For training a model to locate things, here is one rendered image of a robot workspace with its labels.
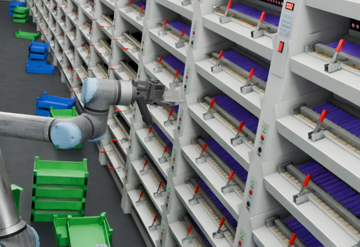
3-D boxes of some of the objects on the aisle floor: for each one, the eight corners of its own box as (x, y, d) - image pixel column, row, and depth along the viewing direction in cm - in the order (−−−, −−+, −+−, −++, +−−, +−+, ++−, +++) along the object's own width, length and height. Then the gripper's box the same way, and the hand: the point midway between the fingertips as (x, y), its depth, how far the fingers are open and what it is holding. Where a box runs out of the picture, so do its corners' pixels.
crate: (57, 247, 276) (58, 233, 274) (52, 226, 294) (53, 214, 291) (111, 242, 287) (113, 230, 285) (104, 223, 305) (105, 211, 302)
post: (214, 402, 197) (324, -107, 141) (204, 382, 205) (305, -106, 149) (260, 393, 204) (382, -95, 148) (249, 374, 212) (360, -94, 157)
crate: (111, 267, 266) (114, 257, 262) (72, 271, 259) (74, 261, 254) (102, 223, 289) (104, 213, 284) (65, 225, 281) (67, 215, 277)
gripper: (135, 83, 179) (192, 88, 187) (129, 76, 187) (183, 81, 195) (132, 106, 182) (187, 110, 190) (125, 98, 190) (179, 102, 198)
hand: (180, 102), depth 193 cm, fingers closed
